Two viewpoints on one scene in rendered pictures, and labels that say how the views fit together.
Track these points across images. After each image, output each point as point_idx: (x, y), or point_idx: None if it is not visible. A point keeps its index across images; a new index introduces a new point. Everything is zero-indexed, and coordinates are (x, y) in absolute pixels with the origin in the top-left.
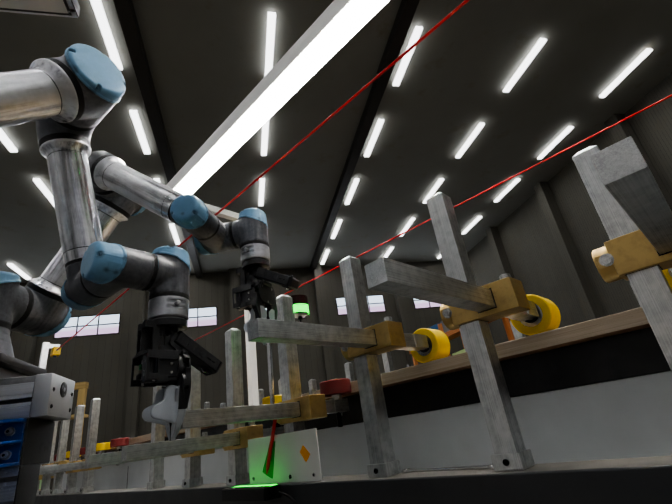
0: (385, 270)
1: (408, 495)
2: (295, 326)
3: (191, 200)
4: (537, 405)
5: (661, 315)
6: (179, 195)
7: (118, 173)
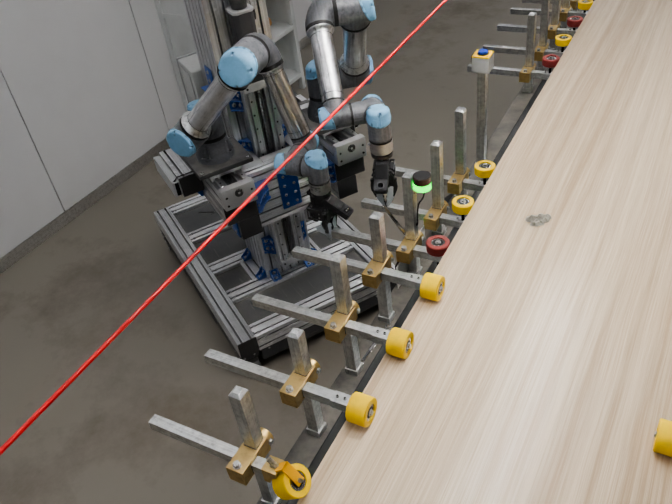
0: (252, 303)
1: None
2: (310, 257)
3: (319, 119)
4: None
5: None
6: (324, 99)
7: (312, 50)
